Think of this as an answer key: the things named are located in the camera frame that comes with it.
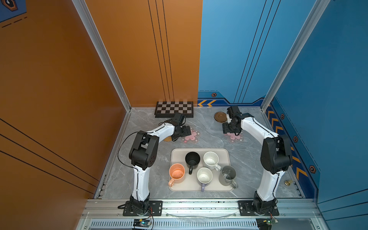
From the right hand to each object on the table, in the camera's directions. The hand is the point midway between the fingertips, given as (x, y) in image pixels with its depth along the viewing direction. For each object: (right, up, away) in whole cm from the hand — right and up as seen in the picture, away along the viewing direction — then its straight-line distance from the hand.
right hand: (227, 129), depth 97 cm
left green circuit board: (-50, -45, -26) cm, 72 cm away
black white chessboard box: (-43, +15, +19) cm, 49 cm away
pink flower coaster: (-23, -6, +4) cm, 24 cm away
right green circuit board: (+12, -45, -27) cm, 53 cm away
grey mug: (-3, -27, -14) cm, 30 cm away
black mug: (-24, -17, -12) cm, 32 cm away
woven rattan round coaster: (-36, -3, -28) cm, 46 cm away
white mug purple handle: (-17, -27, -12) cm, 34 cm away
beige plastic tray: (-18, -22, -10) cm, 30 cm away
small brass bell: (+30, -29, -16) cm, 45 cm away
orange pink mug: (-33, -25, -13) cm, 44 cm away
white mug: (-12, -19, -7) cm, 24 cm away
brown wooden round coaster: (-1, +9, +16) cm, 18 cm away
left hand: (-28, -2, +4) cm, 29 cm away
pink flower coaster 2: (+5, -7, +3) cm, 9 cm away
